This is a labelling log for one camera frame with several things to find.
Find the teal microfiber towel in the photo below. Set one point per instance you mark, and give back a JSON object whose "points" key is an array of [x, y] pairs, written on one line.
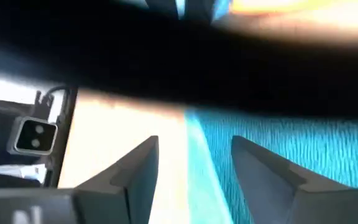
{"points": [[291, 149]]}

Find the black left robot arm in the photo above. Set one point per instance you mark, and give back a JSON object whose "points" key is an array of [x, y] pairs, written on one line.
{"points": [[166, 56]]}

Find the silver bracket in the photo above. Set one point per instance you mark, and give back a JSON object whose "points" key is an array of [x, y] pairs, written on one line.
{"points": [[17, 171]]}

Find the table-level camera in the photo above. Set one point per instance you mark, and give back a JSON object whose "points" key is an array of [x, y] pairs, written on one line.
{"points": [[34, 137]]}

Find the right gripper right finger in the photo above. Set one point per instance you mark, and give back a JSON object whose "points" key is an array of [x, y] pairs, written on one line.
{"points": [[269, 186]]}

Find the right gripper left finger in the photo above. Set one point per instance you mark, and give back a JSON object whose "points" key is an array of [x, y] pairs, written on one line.
{"points": [[129, 186]]}

